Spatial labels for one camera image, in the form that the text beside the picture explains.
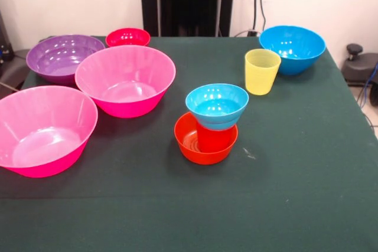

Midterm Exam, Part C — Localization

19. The stack of small blue bowls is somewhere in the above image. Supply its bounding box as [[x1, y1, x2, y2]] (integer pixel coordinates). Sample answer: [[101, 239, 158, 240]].
[[185, 83, 249, 131]]

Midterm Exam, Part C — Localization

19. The orange bowl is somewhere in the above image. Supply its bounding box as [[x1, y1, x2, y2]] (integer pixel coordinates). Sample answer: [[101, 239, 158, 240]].
[[174, 112, 239, 166]]

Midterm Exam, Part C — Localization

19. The red cup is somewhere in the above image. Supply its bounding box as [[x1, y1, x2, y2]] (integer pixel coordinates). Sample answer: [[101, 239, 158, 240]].
[[196, 120, 237, 153]]

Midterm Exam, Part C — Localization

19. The large pink bowl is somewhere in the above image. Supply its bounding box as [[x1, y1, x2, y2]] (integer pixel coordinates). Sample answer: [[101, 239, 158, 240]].
[[74, 45, 177, 119], [0, 85, 99, 179]]

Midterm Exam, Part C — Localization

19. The yellow cup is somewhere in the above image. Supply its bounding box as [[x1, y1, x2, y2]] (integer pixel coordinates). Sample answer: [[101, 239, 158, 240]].
[[244, 48, 282, 96]]

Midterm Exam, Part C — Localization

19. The dark green table cloth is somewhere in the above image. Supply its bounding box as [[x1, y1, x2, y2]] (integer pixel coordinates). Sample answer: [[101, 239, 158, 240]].
[[0, 35, 378, 252]]

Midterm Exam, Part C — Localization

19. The small crimson bowl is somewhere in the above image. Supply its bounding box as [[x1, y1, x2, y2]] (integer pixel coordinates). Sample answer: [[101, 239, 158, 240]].
[[105, 27, 151, 48]]

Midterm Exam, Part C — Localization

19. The large blue bowl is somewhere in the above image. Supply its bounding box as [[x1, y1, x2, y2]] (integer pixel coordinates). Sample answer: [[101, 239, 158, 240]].
[[259, 25, 327, 76]]

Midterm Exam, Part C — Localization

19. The purple bowl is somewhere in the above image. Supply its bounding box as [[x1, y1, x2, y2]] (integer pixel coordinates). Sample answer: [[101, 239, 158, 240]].
[[25, 34, 106, 85]]

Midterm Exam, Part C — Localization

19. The black pedestal foot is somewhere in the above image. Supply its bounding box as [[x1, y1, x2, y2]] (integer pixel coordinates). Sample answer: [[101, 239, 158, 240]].
[[0, 48, 30, 90], [342, 43, 378, 87]]

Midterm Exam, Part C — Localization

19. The blue cable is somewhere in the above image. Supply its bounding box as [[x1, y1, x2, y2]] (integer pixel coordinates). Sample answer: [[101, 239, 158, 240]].
[[359, 63, 378, 108]]

